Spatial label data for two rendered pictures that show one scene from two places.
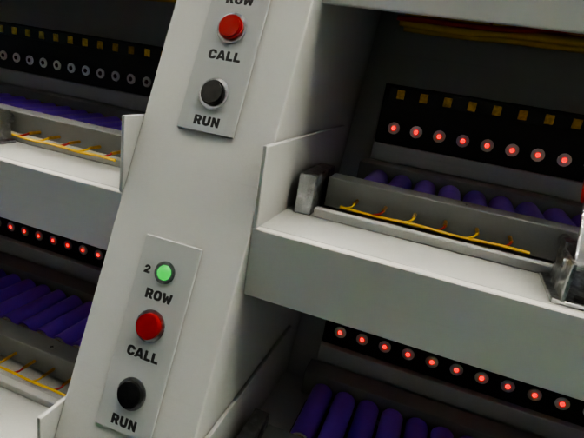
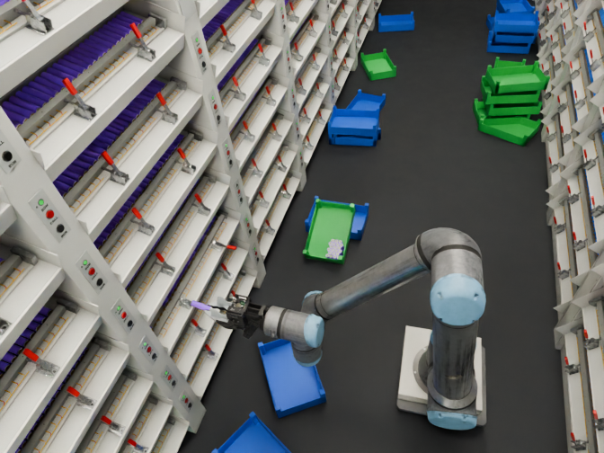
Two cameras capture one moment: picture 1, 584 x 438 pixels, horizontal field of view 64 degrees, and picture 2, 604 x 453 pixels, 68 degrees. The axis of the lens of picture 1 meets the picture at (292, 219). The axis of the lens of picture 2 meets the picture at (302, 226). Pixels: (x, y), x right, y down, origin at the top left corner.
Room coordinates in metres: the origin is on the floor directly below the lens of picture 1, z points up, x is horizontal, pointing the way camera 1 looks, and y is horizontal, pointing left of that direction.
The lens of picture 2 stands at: (-0.10, 1.37, 1.78)
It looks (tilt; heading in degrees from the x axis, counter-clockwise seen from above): 47 degrees down; 277
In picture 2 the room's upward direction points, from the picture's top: 8 degrees counter-clockwise
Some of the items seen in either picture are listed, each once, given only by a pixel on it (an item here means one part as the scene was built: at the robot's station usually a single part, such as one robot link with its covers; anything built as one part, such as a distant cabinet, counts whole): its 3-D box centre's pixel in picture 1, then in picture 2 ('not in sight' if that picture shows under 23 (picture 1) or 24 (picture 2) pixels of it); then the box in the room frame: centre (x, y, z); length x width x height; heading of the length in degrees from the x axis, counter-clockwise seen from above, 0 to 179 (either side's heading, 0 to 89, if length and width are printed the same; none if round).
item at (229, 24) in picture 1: (232, 29); not in sight; (0.29, 0.07, 0.60); 0.02 x 0.01 x 0.02; 74
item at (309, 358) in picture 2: not in sight; (306, 343); (0.02, 0.68, 0.48); 0.12 x 0.09 x 0.12; 79
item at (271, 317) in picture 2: not in sight; (273, 322); (0.11, 0.66, 0.60); 0.10 x 0.05 x 0.09; 73
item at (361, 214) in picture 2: not in sight; (337, 217); (-0.09, -0.30, 0.04); 0.30 x 0.20 x 0.08; 164
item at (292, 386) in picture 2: not in sight; (290, 371); (0.13, 0.56, 0.04); 0.30 x 0.20 x 0.08; 108
